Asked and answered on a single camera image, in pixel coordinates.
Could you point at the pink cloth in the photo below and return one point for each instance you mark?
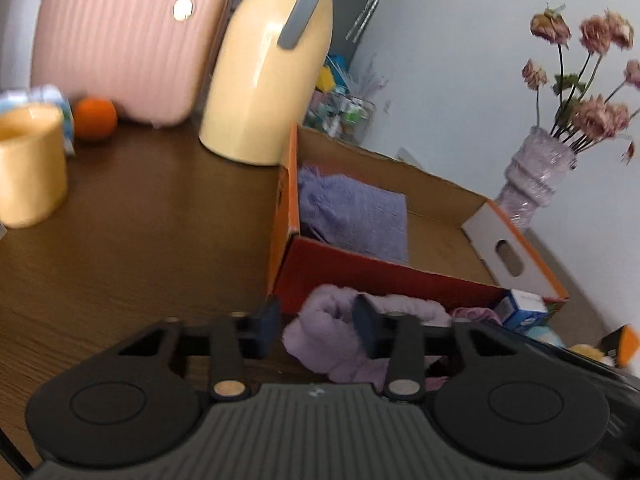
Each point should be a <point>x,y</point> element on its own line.
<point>472,313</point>

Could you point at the yellow thermos jug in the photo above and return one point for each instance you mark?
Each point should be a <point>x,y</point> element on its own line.
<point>260,85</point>

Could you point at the red cardboard box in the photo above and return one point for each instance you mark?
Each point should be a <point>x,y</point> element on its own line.
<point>350,270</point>

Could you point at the orange and black wedge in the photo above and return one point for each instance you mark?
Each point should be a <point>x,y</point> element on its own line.
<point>627,345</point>

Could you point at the dried lavender bunch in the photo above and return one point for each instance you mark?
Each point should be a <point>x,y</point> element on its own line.
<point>372,77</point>

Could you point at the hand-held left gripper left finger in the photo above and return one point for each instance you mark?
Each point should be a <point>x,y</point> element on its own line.
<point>267,327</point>

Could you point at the orange fruit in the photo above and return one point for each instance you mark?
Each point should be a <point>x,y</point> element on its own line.
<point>95,117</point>

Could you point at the dried pink roses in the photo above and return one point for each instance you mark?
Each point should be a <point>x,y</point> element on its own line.
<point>595,115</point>

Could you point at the yellow cup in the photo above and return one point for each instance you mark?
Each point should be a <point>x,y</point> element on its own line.
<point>30,170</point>

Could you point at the yellow soft toy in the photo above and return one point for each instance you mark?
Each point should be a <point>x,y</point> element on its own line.
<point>585,351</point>

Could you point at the blue milk carton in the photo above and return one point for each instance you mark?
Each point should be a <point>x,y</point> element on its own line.
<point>525,312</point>

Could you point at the lilac ribbed vase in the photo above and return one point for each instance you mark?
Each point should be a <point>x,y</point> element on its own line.
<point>535,175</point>

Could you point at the lilac fluffy cloth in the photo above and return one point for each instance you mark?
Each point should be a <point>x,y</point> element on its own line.
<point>325,340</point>

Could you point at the dark grey fridge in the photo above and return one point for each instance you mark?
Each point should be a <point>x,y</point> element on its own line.
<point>360,15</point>

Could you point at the purple towel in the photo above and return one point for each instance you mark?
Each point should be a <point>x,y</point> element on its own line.
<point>350,210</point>

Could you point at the light blue soft cloth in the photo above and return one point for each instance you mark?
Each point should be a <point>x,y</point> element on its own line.
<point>547,336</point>

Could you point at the pink ribbed suitcase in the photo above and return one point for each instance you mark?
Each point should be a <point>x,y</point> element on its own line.
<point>115,45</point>

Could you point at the yellow bag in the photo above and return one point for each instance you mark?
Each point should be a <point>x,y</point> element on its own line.
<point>325,79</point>

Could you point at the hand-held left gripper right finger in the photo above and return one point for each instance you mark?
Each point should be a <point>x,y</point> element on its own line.
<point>367,330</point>

